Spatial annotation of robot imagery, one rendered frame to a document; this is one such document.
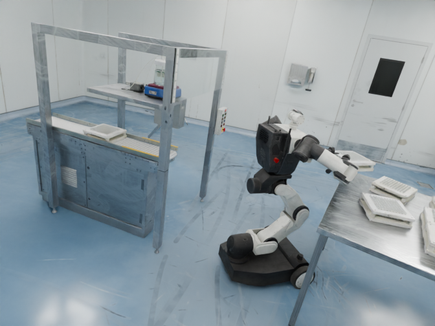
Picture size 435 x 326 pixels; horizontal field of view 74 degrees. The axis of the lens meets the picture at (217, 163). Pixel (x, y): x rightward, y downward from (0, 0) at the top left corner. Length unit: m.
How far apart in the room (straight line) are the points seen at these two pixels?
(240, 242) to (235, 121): 3.99
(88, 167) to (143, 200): 0.58
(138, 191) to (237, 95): 3.80
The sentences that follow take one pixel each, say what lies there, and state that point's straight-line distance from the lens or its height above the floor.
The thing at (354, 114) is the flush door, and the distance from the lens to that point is 5.94.
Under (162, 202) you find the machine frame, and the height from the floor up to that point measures 0.51.
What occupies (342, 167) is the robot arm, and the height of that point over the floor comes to 1.13.
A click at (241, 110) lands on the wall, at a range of 5.89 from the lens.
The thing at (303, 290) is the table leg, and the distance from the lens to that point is 2.04.
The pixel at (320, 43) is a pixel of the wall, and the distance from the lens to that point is 5.74.
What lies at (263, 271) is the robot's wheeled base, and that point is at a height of 0.17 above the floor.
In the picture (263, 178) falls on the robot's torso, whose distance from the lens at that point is 2.03.
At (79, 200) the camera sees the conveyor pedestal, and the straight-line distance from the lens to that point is 2.98.
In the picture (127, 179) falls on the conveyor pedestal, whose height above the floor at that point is 0.54.
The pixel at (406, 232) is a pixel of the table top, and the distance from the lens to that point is 2.07.
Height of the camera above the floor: 1.71
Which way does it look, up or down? 23 degrees down
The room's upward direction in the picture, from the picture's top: 9 degrees clockwise
